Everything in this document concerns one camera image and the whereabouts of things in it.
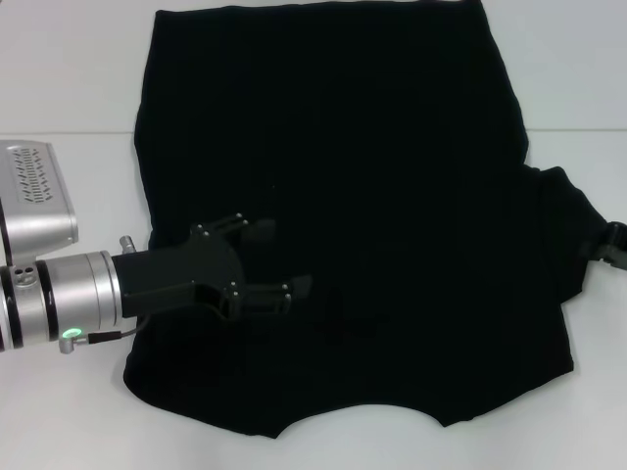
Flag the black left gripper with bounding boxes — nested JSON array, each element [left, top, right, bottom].
[[111, 211, 315, 323]]

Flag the black cable with silver plug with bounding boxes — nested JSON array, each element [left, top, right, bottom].
[[57, 315, 151, 354]]

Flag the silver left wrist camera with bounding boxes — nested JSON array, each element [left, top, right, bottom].
[[0, 140, 79, 268]]

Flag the black t-shirt with white print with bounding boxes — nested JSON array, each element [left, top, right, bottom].
[[121, 0, 618, 428]]

